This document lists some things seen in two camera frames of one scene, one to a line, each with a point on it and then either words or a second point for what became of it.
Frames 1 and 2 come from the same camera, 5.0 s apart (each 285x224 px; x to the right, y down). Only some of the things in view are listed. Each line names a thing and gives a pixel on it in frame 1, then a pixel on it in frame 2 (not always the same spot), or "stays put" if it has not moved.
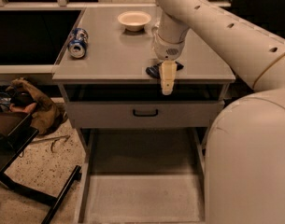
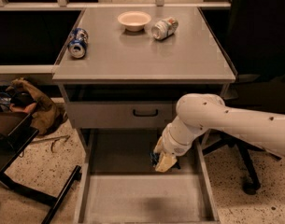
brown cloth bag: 48,116 stays put
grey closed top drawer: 144,114 stays put
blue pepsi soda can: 78,43 stays put
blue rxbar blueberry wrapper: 155,69 -> 154,159
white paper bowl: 134,21 stays put
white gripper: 167,50 -> 174,147
